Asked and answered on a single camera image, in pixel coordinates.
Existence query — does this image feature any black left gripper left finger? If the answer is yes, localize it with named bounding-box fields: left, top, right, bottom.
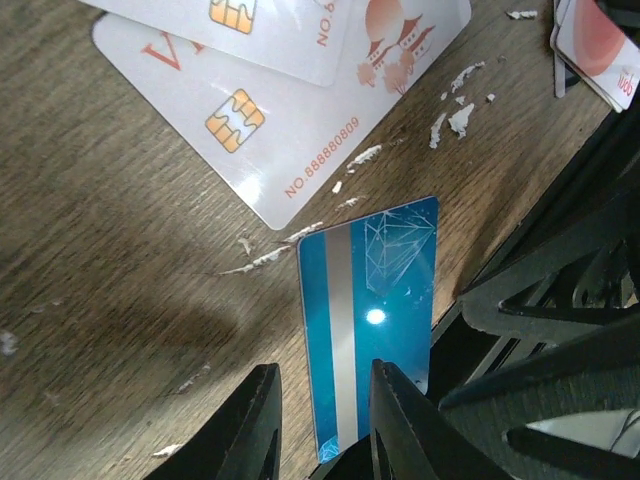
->
left=146, top=363, right=282, bottom=480

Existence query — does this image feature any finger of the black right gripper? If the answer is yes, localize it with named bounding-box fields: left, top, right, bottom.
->
left=439, top=194, right=639, bottom=479

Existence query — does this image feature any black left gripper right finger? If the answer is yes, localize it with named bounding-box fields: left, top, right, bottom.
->
left=369, top=359, right=511, bottom=479

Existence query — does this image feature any blue card silver stripe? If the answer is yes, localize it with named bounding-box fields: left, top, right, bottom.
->
left=297, top=196, right=439, bottom=463

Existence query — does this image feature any white VIP card with chip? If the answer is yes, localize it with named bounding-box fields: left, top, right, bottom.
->
left=92, top=1, right=471, bottom=230

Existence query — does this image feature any white card large red circle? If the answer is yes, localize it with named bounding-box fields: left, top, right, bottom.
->
left=550, top=1, right=639, bottom=113

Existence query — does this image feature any white VIP card upper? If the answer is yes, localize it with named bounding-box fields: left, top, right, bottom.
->
left=85, top=0, right=351, bottom=87

